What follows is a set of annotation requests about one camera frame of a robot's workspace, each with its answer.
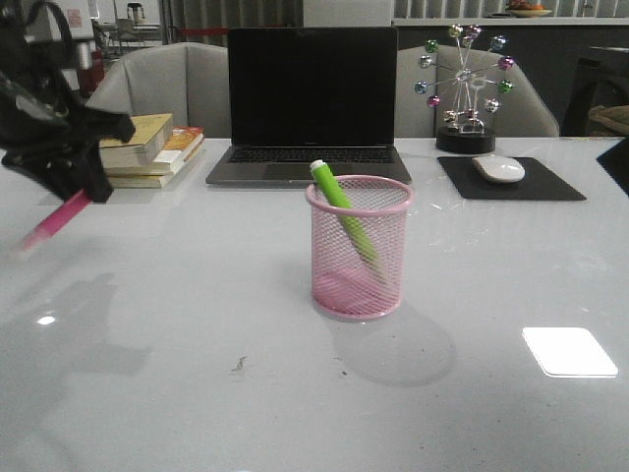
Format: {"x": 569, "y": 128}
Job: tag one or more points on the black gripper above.
{"x": 38, "y": 110}

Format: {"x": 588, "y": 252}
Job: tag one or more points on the pink highlighter pen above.
{"x": 51, "y": 224}

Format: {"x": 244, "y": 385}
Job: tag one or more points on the pink mesh pen holder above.
{"x": 357, "y": 252}

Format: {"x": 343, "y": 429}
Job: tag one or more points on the red bin in background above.
{"x": 90, "y": 78}

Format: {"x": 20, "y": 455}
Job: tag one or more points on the yellow top book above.
{"x": 150, "y": 136}

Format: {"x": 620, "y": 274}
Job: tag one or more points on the pale bottom book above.
{"x": 150, "y": 181}

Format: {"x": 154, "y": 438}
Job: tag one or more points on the orange white middle book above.
{"x": 180, "y": 148}

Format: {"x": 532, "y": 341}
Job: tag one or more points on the grey left armchair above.
{"x": 187, "y": 79}

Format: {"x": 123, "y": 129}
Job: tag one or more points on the grey armchair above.
{"x": 508, "y": 103}
{"x": 187, "y": 79}

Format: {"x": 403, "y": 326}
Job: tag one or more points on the grey laptop black screen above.
{"x": 302, "y": 94}

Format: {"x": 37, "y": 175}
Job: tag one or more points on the grey right armchair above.
{"x": 508, "y": 103}

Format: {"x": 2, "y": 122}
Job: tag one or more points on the ferris wheel desk ornament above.
{"x": 465, "y": 90}

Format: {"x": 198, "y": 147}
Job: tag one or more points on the white computer mouse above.
{"x": 499, "y": 169}

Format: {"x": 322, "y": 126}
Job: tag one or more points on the black mouse pad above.
{"x": 539, "y": 184}

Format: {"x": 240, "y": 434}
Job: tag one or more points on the fruit bowl on counter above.
{"x": 526, "y": 9}

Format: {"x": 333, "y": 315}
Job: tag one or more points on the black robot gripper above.
{"x": 615, "y": 162}

